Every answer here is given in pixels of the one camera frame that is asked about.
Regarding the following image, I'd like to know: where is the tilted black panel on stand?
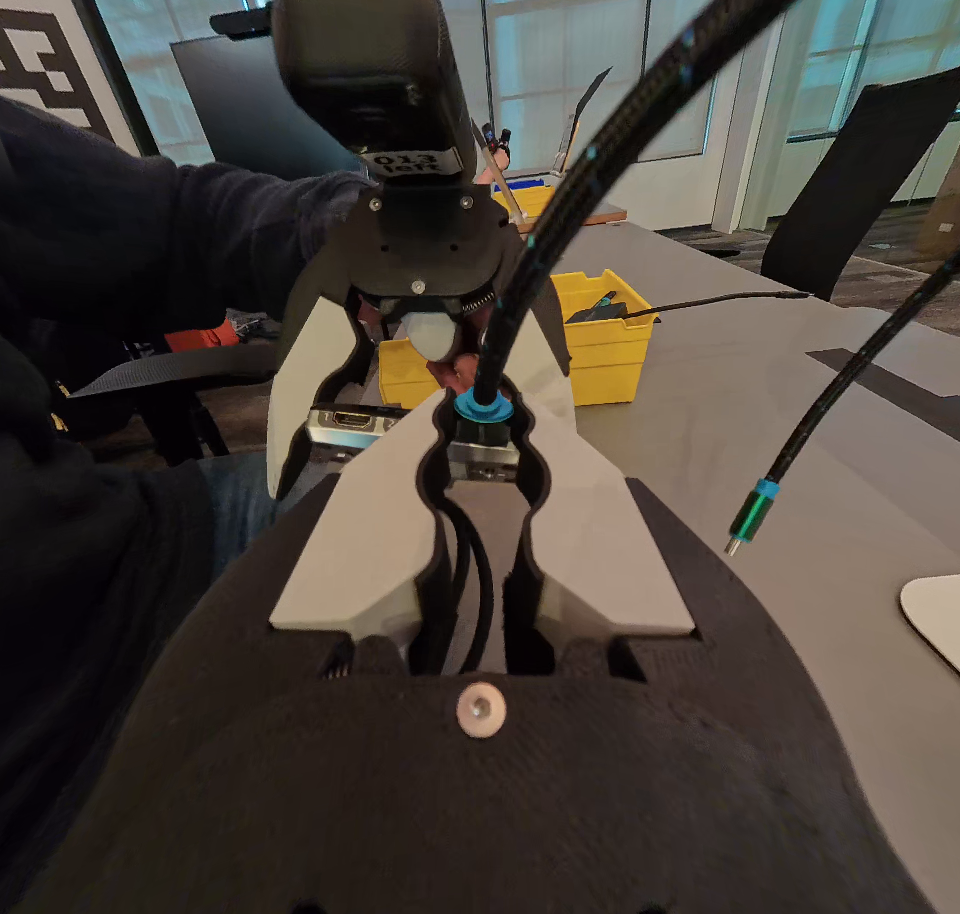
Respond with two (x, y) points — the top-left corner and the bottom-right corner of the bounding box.
(549, 65), (616, 183)

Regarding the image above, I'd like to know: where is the black chair with armrest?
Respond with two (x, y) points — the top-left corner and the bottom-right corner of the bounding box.
(63, 340), (289, 468)

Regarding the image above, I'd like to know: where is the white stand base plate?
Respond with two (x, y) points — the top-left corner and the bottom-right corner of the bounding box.
(897, 572), (960, 678)

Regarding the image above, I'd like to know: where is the black braided hdmi cable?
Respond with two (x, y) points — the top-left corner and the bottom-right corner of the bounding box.
(453, 0), (823, 426)

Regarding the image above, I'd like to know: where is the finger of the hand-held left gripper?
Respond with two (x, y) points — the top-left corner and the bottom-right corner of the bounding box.
(495, 307), (580, 438)
(267, 292), (379, 501)

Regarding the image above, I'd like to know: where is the yellow plastic bin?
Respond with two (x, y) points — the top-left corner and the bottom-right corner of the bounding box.
(492, 179), (559, 225)
(375, 266), (661, 411)

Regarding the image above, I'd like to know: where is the large black television screen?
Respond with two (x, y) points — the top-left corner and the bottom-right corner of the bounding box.
(168, 32), (364, 183)

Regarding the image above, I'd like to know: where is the grey adapter with braided cable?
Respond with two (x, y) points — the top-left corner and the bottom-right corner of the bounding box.
(305, 398), (529, 675)

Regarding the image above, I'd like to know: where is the person's blue jeans leg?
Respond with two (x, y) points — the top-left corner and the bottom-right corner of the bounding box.
(203, 449), (324, 578)

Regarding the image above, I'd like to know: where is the black cable with green plug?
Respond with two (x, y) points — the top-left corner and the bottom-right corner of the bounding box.
(725, 251), (960, 558)

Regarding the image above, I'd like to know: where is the orange floor object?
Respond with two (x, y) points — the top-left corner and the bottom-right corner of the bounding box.
(162, 320), (244, 356)

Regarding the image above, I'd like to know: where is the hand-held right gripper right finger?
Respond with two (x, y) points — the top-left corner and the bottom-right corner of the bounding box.
(510, 404), (699, 675)

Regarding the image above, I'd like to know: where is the black office chair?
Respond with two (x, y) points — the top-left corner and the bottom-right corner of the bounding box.
(759, 67), (960, 305)

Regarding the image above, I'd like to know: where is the white printed board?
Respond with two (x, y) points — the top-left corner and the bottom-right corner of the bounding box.
(0, 0), (147, 159)

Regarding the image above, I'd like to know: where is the person's left hand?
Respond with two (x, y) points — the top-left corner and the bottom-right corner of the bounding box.
(428, 350), (484, 402)

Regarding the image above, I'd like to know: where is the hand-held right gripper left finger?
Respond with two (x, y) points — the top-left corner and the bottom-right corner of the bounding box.
(269, 392), (454, 675)

